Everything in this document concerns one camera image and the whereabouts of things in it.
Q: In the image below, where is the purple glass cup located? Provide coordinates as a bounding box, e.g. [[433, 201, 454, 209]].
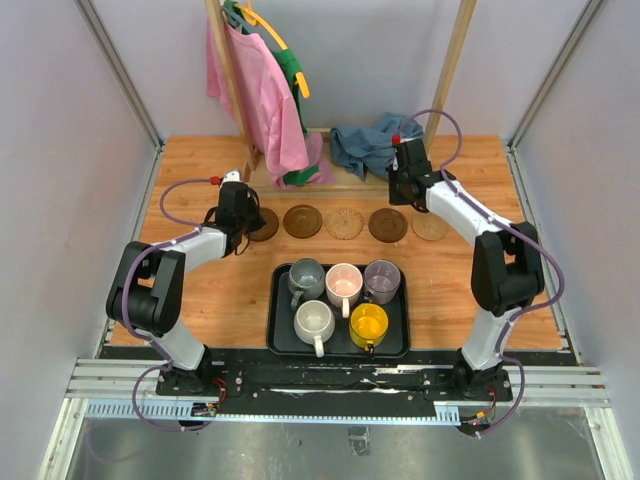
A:
[[363, 259, 402, 305]]

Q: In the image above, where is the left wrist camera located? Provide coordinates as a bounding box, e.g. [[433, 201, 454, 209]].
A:
[[220, 169, 243, 185]]

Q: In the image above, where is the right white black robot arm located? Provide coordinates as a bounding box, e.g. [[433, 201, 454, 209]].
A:
[[388, 134, 544, 400]]

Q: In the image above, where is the pink shirt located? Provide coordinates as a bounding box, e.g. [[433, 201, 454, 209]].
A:
[[205, 18, 338, 188]]

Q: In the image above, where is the blue crumpled cloth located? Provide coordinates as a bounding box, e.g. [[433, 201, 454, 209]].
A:
[[329, 112, 424, 180]]

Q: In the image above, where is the grey slotted cable duct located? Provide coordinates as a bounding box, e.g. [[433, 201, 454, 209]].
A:
[[85, 399, 461, 426]]

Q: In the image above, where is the grey ceramic mug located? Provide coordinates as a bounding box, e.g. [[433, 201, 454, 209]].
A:
[[288, 258, 325, 310]]

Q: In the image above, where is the pink ceramic mug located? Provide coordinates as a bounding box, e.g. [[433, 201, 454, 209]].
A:
[[325, 263, 363, 319]]

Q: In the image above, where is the green garment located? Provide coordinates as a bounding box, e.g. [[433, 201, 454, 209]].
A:
[[221, 0, 321, 187]]

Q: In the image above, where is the yellow glass mug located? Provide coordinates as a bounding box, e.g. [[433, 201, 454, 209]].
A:
[[349, 303, 389, 355]]

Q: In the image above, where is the white ceramic mug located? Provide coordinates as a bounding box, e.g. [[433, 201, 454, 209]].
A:
[[294, 300, 335, 358]]

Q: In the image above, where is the yellow clothes hanger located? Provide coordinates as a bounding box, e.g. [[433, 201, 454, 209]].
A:
[[235, 1, 311, 99]]

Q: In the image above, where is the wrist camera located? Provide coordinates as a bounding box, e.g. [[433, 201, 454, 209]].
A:
[[391, 150, 399, 172], [220, 169, 243, 185]]

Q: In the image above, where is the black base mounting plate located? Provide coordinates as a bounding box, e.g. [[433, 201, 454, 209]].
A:
[[155, 360, 514, 402]]

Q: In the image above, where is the black plastic tray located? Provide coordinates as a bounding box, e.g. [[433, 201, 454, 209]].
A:
[[266, 263, 411, 359]]

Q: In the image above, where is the woven rattan coaster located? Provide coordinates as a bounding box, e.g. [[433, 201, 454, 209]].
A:
[[324, 208, 364, 240]]

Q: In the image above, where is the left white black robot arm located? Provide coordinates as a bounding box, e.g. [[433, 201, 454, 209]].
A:
[[106, 179, 265, 396]]

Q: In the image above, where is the wooden clothes rack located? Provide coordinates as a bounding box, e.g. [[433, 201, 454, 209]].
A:
[[203, 0, 479, 200]]

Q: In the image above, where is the brown wooden coaster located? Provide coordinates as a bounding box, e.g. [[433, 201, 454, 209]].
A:
[[368, 208, 408, 243], [283, 204, 323, 239]]

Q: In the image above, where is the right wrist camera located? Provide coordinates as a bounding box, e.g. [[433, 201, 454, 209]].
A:
[[391, 150, 399, 172]]

